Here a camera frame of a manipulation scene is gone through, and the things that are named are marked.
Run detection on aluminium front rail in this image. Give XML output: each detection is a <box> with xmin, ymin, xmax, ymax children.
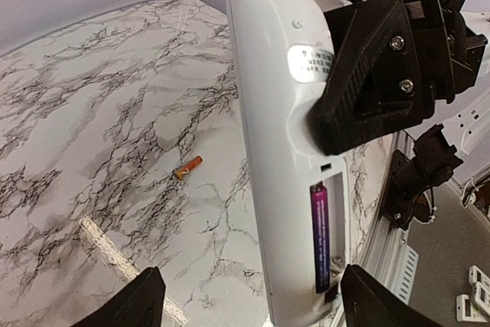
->
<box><xmin>351</xmin><ymin>132</ymin><xmax>413</xmax><ymax>289</ymax></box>

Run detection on white remote control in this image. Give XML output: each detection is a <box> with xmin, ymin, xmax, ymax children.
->
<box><xmin>227</xmin><ymin>0</ymin><xmax>351</xmax><ymax>326</ymax></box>

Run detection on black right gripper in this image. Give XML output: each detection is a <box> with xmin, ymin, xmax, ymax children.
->
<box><xmin>307</xmin><ymin>0</ymin><xmax>488</xmax><ymax>155</ymax></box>

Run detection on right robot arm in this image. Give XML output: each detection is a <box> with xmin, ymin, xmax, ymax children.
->
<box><xmin>308</xmin><ymin>0</ymin><xmax>488</xmax><ymax>155</ymax></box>

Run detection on orange battery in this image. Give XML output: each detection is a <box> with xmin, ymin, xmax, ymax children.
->
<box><xmin>175</xmin><ymin>155</ymin><xmax>203</xmax><ymax>180</ymax></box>

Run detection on purple blue battery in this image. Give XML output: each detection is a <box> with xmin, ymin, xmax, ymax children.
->
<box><xmin>310</xmin><ymin>181</ymin><xmax>330</xmax><ymax>294</ymax></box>

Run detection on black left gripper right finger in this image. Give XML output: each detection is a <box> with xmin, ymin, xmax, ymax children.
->
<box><xmin>340</xmin><ymin>264</ymin><xmax>439</xmax><ymax>327</ymax></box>

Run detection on white devices on floor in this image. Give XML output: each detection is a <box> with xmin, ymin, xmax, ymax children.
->
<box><xmin>456</xmin><ymin>265</ymin><xmax>489</xmax><ymax>323</ymax></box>

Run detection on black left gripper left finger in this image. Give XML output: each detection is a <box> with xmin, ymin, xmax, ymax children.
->
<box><xmin>73</xmin><ymin>267</ymin><xmax>166</xmax><ymax>327</ymax></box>

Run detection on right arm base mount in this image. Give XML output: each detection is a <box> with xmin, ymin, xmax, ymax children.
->
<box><xmin>382</xmin><ymin>123</ymin><xmax>463</xmax><ymax>231</ymax></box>

